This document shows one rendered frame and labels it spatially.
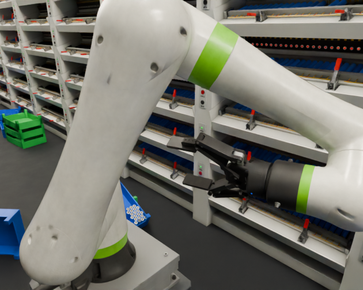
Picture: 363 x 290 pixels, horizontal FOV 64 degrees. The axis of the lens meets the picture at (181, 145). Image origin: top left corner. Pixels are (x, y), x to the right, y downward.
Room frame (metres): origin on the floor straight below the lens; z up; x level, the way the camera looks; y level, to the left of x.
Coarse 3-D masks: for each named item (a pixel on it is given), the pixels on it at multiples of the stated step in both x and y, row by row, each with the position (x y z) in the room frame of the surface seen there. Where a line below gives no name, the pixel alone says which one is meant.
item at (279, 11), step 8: (280, 8) 1.06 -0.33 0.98; (288, 8) 1.04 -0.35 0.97; (296, 8) 1.02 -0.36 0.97; (304, 8) 0.99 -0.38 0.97; (312, 8) 0.97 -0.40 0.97; (320, 8) 0.96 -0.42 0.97; (328, 8) 0.94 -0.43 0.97; (336, 8) 0.92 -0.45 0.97; (344, 8) 0.91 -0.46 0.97; (360, 8) 0.88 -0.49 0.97; (232, 16) 1.18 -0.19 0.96; (240, 16) 1.14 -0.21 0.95; (272, 16) 1.05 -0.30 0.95; (280, 16) 1.03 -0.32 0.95; (288, 16) 1.01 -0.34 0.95
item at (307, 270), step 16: (144, 176) 1.61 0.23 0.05; (160, 192) 1.48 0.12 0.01; (176, 192) 1.42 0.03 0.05; (192, 208) 1.30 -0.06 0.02; (224, 224) 1.15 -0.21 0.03; (240, 224) 1.13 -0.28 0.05; (256, 240) 1.03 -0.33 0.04; (272, 240) 1.02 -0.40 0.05; (272, 256) 0.97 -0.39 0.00; (288, 256) 0.93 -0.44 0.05; (304, 256) 0.92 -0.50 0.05; (304, 272) 0.88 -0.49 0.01; (320, 272) 0.84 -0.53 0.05; (336, 272) 0.84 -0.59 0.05; (336, 288) 0.79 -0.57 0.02
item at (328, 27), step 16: (240, 0) 1.29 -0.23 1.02; (256, 0) 1.26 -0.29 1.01; (224, 16) 1.20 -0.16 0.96; (240, 32) 1.11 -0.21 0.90; (256, 32) 1.06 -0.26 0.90; (272, 32) 1.02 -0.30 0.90; (288, 32) 0.98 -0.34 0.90; (304, 32) 0.95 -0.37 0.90; (320, 32) 0.91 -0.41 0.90; (336, 32) 0.88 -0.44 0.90; (352, 32) 0.85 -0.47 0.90
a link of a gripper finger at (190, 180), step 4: (188, 176) 0.64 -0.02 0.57; (192, 176) 0.64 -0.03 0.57; (196, 176) 0.63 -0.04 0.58; (184, 180) 0.63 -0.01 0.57; (188, 180) 0.63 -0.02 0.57; (192, 180) 0.63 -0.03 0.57; (196, 180) 0.62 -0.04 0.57; (200, 180) 0.62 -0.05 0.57; (204, 180) 0.62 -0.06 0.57; (208, 180) 0.62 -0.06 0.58; (212, 180) 0.62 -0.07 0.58; (184, 184) 0.63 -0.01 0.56; (188, 184) 0.62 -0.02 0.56; (192, 184) 0.61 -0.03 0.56; (196, 184) 0.61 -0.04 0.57; (200, 184) 0.61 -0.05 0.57; (204, 184) 0.61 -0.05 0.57; (208, 184) 0.60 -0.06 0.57; (200, 188) 0.60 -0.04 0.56; (204, 188) 0.60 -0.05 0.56; (208, 188) 0.60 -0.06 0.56
